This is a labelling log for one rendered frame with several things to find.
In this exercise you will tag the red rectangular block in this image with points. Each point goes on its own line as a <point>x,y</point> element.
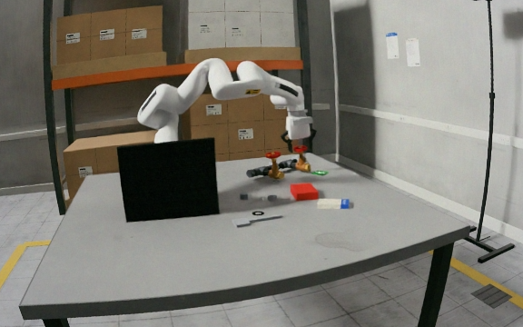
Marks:
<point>304,192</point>

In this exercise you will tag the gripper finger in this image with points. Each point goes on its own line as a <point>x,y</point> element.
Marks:
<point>311,137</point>
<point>287,142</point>

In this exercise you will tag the green square tag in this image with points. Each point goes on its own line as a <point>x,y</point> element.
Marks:
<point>316,172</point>

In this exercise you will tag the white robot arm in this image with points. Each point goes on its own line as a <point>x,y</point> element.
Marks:
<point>171,101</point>

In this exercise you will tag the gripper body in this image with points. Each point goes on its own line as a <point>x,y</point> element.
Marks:
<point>297,132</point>

